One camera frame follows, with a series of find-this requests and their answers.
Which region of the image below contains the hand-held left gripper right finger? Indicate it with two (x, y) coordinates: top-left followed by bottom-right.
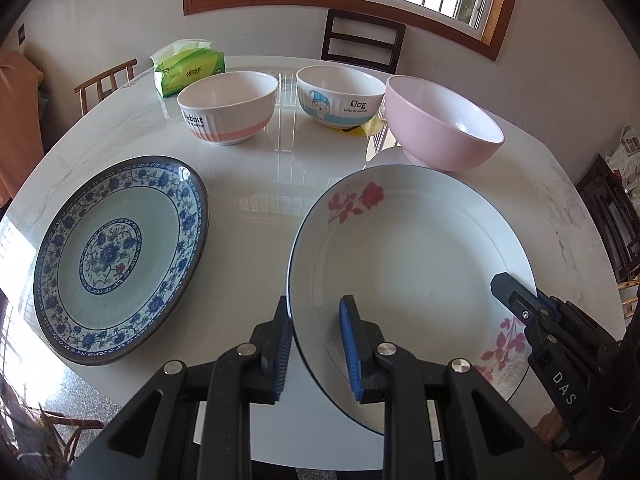
(339, 295), (576, 480)

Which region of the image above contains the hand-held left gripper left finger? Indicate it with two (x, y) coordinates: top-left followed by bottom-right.
(67, 296), (296, 480)

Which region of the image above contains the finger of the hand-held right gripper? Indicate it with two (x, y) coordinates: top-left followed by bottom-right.
(490, 272), (551, 327)
(537, 292), (593, 333)

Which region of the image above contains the white plate with red flowers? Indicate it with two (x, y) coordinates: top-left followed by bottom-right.
(286, 164), (540, 436)

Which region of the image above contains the blue floral patterned plate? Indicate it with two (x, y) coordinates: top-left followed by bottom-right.
(33, 156), (210, 366)

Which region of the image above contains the plain pink bowl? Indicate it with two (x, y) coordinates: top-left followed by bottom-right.
(384, 75), (506, 173)

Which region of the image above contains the white bowl with cartoon print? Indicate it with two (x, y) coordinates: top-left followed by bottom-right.
(296, 65), (387, 129)

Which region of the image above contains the ribbed white and pink bowl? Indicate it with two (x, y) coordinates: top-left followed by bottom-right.
(177, 71), (279, 146)

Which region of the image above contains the dark carved wooden furniture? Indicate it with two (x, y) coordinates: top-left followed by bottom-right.
(575, 155), (640, 281)

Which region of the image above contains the printed cushion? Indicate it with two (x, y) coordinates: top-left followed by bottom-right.
(605, 125), (640, 181)

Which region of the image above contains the yellow round sticker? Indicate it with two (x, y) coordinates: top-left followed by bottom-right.
(340, 115), (388, 138)

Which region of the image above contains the dark wooden chair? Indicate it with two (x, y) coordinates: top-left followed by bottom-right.
(320, 8), (407, 75)

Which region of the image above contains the green tissue pack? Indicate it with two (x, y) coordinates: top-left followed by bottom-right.
(151, 39), (227, 98)

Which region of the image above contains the light wooden chair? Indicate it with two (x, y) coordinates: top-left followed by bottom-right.
(74, 58), (138, 116)

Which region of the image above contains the orange cloth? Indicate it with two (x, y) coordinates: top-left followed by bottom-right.
(0, 50), (46, 206)

